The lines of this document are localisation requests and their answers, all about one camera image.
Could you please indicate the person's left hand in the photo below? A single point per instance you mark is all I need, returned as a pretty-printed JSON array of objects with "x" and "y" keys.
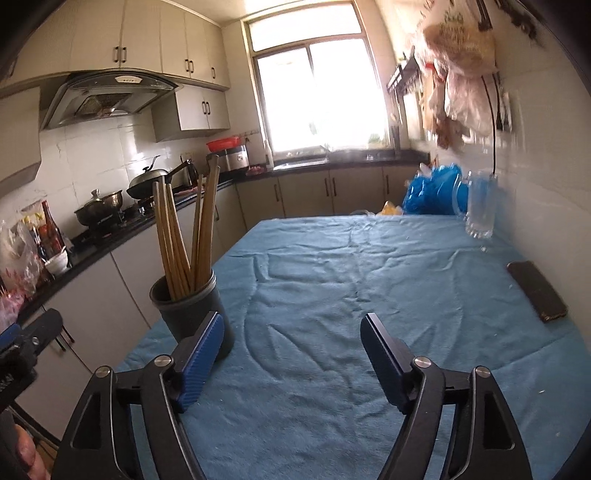
[{"x": 30, "y": 457}]

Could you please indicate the yellow plastic bag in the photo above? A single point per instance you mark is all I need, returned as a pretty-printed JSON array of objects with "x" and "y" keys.
[{"x": 392, "y": 208}]

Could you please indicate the black kitchen countertop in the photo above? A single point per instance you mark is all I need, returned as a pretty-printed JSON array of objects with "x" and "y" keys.
[{"x": 92, "y": 244}]

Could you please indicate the hanging plastic bags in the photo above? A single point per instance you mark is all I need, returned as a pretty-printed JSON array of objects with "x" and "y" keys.
[{"x": 457, "y": 69}]

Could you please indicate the snack packets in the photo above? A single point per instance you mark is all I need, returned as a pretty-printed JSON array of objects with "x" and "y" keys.
[{"x": 18, "y": 267}]

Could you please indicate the red plastic basin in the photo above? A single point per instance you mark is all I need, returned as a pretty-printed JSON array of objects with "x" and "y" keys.
[{"x": 224, "y": 144}]

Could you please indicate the beige lower cabinets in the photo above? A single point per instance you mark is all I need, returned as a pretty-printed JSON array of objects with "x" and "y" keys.
[{"x": 304, "y": 194}]

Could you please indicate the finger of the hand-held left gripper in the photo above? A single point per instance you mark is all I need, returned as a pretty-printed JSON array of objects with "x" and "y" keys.
[
  {"x": 9, "y": 336},
  {"x": 41, "y": 330}
]

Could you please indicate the steel kettle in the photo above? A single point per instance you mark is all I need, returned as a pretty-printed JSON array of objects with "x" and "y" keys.
[{"x": 190, "y": 173}]

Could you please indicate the blue plastic bag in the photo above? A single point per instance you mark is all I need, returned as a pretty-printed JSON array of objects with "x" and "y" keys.
[{"x": 429, "y": 189}]

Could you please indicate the white bowl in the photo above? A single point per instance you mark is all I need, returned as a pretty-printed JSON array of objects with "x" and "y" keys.
[{"x": 57, "y": 265}]

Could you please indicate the kitchen window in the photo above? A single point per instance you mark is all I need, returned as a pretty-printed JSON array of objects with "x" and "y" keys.
[{"x": 318, "y": 97}]

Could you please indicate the dark grey utensil holder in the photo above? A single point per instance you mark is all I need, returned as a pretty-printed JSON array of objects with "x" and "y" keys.
[{"x": 184, "y": 318}]

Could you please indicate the black smartphone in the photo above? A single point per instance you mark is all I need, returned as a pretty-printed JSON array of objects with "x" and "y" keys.
[{"x": 538, "y": 290}]

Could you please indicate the steel cooking pot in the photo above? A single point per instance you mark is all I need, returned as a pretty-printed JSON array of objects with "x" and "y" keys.
[{"x": 99, "y": 207}]

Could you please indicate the range hood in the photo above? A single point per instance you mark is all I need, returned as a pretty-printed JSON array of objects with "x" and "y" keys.
[{"x": 111, "y": 97}]

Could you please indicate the beige cabinets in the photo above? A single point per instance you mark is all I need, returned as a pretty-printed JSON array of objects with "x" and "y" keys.
[
  {"x": 138, "y": 41},
  {"x": 304, "y": 194}
]

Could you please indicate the brown sauce bottle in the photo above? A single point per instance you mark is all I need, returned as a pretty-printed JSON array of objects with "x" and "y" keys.
[{"x": 51, "y": 230}]

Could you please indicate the gas stove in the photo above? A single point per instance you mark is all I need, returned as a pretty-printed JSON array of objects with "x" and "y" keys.
[{"x": 115, "y": 221}]

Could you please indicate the beige upper cabinets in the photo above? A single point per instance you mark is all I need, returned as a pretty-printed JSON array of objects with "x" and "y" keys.
[{"x": 138, "y": 41}]

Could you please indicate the blue towel tablecloth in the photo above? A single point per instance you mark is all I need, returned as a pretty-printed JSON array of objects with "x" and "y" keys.
[{"x": 323, "y": 286}]

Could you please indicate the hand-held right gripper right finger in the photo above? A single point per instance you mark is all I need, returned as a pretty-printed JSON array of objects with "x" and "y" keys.
[{"x": 383, "y": 362}]

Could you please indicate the wall utensil rack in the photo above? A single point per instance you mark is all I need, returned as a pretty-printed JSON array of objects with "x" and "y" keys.
[{"x": 404, "y": 76}]

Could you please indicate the black wok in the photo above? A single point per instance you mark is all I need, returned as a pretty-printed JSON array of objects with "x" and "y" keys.
[{"x": 147, "y": 182}]

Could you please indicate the silver rice cooker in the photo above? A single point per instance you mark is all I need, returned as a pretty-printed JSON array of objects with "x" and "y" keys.
[{"x": 231, "y": 159}]

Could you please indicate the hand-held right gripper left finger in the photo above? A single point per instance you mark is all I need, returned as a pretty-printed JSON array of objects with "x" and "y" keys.
[{"x": 201, "y": 362}]

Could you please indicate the steel sink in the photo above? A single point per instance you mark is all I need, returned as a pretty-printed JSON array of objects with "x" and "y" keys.
[{"x": 300, "y": 162}]

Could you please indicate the glass beer mug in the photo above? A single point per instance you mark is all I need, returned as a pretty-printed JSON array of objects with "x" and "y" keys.
[{"x": 480, "y": 207}]

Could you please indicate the bunch of wooden chopsticks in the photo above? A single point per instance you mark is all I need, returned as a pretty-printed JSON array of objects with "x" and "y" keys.
[{"x": 173, "y": 249}]

